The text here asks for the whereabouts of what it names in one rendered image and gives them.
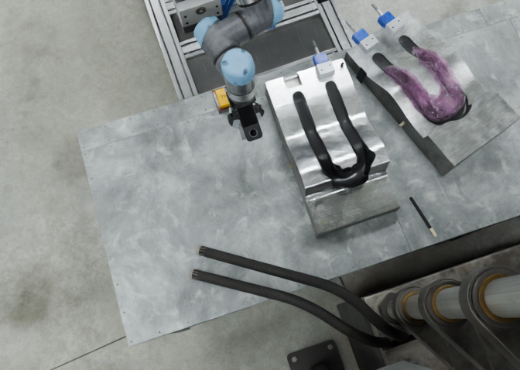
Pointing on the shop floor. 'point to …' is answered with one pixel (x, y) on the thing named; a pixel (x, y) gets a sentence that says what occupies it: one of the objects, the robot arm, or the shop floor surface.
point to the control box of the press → (317, 354)
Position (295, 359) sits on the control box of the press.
